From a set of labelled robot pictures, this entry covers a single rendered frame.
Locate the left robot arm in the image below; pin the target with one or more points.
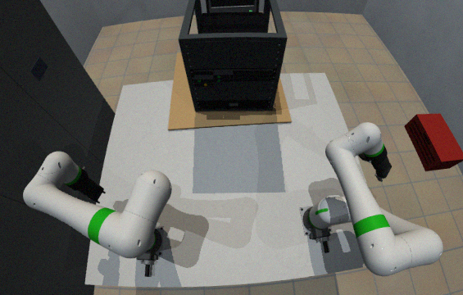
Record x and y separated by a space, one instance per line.
128 234

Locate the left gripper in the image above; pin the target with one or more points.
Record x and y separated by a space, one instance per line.
87 186

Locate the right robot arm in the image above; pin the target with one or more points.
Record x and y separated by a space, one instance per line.
388 245

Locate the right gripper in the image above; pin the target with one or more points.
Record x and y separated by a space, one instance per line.
380 163

